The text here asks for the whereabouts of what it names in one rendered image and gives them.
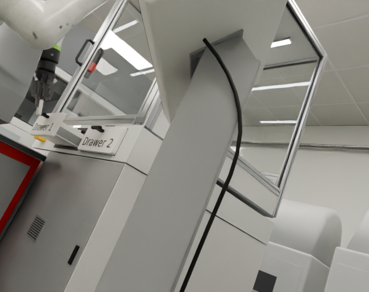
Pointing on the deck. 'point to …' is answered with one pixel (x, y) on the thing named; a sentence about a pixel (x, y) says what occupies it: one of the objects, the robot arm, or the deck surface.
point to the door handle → (82, 50)
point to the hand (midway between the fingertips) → (39, 107)
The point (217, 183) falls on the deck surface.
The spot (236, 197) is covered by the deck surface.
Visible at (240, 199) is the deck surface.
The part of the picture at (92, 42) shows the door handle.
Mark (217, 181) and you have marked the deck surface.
